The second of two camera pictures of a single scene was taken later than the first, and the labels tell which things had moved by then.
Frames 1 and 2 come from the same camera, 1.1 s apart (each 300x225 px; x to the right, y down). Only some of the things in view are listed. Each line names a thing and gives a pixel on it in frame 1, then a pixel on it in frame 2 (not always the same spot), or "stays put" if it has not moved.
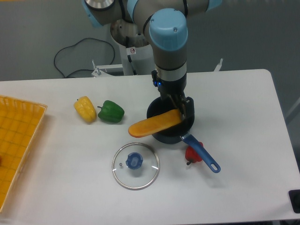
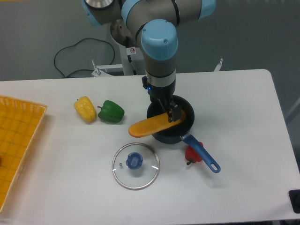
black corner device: x=294 y=195 stays put
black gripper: x=169 y=88 -> x=163 y=94
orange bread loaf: x=157 y=123 stays put
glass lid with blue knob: x=135 y=166 stays put
